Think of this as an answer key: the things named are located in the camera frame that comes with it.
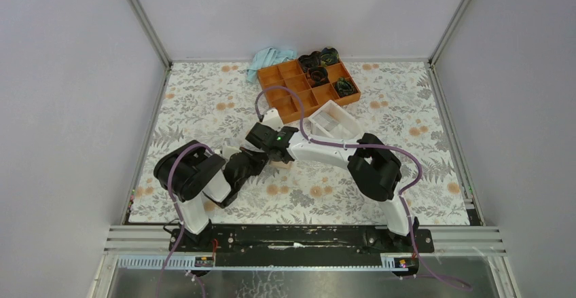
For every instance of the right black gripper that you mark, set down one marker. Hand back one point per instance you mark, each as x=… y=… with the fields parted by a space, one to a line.
x=278 y=131

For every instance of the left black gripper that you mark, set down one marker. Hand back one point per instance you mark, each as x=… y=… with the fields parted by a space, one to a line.
x=258 y=159

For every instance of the beige card holder wallet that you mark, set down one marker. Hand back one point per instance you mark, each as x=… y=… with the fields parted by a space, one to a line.
x=281 y=165

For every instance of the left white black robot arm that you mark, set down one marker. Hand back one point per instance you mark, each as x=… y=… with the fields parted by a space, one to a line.
x=194 y=174

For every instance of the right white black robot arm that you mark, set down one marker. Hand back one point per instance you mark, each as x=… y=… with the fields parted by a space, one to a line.
x=375 y=170

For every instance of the white card box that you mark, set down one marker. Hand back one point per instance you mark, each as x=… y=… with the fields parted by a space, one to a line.
x=332 y=121

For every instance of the orange compartment tray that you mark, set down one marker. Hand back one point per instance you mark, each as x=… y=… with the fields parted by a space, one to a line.
x=287 y=89

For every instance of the dark rolled band middle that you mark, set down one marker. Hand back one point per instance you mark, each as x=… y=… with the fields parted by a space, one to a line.
x=317 y=76

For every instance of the dark rolled band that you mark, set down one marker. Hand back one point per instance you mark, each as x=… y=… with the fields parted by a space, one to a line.
x=309 y=61
x=317 y=76
x=345 y=87

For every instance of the light blue cloth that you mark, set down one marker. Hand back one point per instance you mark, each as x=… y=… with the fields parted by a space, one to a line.
x=266 y=58

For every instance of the dark rolled band right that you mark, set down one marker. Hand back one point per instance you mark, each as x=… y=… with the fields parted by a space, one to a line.
x=345 y=87

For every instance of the dark rolled band top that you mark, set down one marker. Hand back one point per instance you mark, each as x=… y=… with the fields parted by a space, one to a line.
x=309 y=61

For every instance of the dark rolled band corner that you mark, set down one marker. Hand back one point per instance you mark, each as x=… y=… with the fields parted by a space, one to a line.
x=329 y=56

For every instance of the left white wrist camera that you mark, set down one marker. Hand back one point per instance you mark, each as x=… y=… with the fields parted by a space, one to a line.
x=228 y=151

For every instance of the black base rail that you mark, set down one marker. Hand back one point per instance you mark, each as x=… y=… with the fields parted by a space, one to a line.
x=237 y=245

